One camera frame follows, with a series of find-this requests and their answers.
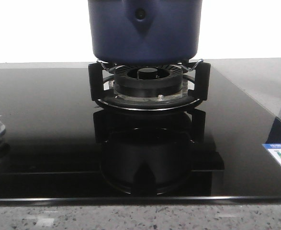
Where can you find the black pot support grate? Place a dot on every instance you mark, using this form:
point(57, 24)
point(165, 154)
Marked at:
point(196, 75)

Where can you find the dark blue cooking pot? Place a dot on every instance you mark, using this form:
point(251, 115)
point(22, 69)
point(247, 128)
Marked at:
point(145, 32)

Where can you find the black gas burner head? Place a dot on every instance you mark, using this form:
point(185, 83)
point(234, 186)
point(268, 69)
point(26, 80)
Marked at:
point(142, 86)

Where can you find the black glass cooktop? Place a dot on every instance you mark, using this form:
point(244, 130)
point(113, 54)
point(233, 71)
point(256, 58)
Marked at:
point(61, 148)

